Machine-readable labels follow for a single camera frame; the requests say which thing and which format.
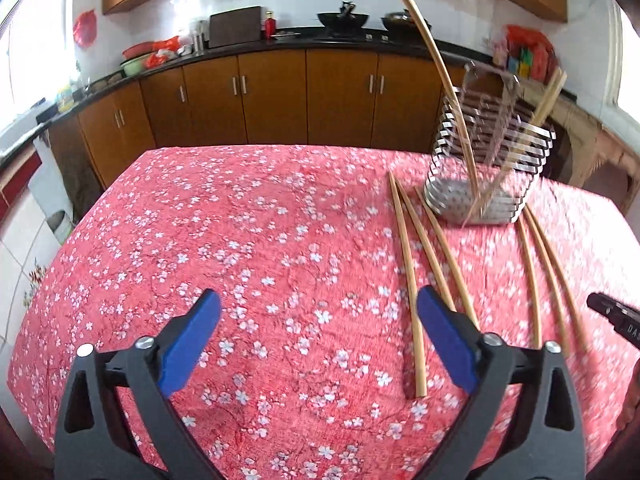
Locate pink floral tablecloth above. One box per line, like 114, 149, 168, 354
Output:
8, 145, 639, 479

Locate red plastic bag hanging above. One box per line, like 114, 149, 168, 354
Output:
73, 9, 98, 49

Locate red bag of condiments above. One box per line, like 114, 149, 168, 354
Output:
490, 24, 559, 84

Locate wire metal utensil holder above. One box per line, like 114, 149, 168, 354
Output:
422, 61, 555, 226

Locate black wok on stove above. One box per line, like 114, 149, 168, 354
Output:
317, 0, 369, 35

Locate dark cutting board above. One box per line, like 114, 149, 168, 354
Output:
209, 6, 262, 49

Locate bamboo chopstick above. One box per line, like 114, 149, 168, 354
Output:
414, 186, 480, 328
388, 172, 427, 398
402, 0, 480, 200
515, 217, 542, 349
523, 206, 570, 356
525, 206, 589, 353
394, 177, 456, 311
470, 67, 567, 218

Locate cream wooden side table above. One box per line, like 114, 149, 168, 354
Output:
542, 92, 639, 214

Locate bowl with red bags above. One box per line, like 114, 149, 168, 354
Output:
120, 36, 193, 77

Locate lower kitchen cabinets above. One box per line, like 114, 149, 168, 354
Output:
34, 28, 444, 188

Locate red bottle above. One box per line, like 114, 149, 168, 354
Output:
264, 10, 277, 39

